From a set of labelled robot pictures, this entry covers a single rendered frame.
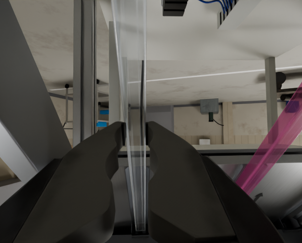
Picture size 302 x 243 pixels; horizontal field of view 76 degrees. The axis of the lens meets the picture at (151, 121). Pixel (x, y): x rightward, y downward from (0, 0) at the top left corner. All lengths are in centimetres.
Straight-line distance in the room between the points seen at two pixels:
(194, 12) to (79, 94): 38
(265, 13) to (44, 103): 61
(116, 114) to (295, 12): 57
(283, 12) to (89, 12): 51
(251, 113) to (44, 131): 696
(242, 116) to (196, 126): 152
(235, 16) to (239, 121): 649
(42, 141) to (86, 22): 34
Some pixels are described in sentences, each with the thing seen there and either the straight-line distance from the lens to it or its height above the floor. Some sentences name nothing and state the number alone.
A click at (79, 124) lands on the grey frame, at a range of 43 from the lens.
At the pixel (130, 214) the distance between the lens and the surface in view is 29.
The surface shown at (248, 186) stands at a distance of 22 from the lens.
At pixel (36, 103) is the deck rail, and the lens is 18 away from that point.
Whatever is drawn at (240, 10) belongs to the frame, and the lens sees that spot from 55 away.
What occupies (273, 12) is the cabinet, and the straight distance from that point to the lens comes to 69.
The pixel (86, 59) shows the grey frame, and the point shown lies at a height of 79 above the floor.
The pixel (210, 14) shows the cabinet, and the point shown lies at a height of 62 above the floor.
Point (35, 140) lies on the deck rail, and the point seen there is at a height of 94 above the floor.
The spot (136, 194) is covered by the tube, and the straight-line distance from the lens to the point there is 21.
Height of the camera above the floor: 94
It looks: 3 degrees down
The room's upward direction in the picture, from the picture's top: 179 degrees clockwise
